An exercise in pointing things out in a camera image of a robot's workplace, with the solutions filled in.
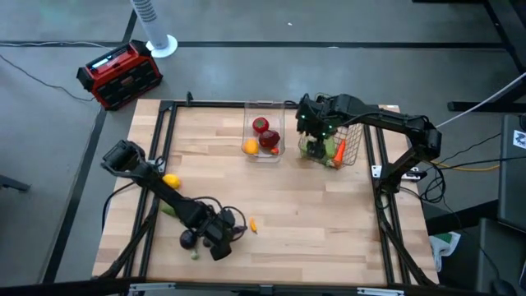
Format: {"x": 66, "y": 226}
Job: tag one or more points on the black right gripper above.
{"x": 316, "y": 121}

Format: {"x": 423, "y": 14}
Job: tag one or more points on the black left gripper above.
{"x": 215, "y": 230}

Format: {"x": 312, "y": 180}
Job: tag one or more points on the green cucumber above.
{"x": 330, "y": 147}
{"x": 167, "y": 209}

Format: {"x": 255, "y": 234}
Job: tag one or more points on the orange carrot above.
{"x": 340, "y": 152}

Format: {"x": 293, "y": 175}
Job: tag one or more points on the green lime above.
{"x": 195, "y": 255}

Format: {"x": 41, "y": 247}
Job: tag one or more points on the round purple eggplant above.
{"x": 187, "y": 239}

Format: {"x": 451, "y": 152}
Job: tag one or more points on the small orange pepper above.
{"x": 253, "y": 225}

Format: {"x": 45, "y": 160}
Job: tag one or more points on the small red tomato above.
{"x": 274, "y": 151}

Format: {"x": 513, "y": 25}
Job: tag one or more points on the dark red apple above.
{"x": 269, "y": 138}

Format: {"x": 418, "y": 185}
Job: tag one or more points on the red pepper with green stem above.
{"x": 260, "y": 124}

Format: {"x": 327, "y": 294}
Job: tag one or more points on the orange-yellow citrus fruit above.
{"x": 251, "y": 146}

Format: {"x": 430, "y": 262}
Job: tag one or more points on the yellow lemon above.
{"x": 171, "y": 181}

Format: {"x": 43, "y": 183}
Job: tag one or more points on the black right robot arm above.
{"x": 394, "y": 121}

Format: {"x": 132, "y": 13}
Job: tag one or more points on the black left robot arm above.
{"x": 164, "y": 189}

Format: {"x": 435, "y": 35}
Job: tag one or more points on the clear plastic bin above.
{"x": 263, "y": 111}

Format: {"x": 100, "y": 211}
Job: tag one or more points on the white and green bag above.
{"x": 444, "y": 244}

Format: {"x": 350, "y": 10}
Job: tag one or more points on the black cabinet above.
{"x": 511, "y": 172}

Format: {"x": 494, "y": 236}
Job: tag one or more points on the red and black jobsite radio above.
{"x": 119, "y": 74}

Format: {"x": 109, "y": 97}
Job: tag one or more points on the white tower fan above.
{"x": 154, "y": 24}

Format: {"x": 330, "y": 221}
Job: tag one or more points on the black computer case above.
{"x": 499, "y": 255}

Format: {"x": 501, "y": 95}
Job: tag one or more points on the black chair base leg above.
{"x": 12, "y": 183}

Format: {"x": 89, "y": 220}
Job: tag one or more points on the white mounting bracket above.
{"x": 378, "y": 171}

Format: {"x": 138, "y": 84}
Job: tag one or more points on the silver aluminium bracket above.
{"x": 380, "y": 292}
{"x": 146, "y": 286}

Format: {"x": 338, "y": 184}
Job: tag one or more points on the black aluminium table frame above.
{"x": 213, "y": 104}

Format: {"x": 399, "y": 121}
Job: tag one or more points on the short black frame post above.
{"x": 189, "y": 98}

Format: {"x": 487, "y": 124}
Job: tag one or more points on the black desk frame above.
{"x": 503, "y": 20}

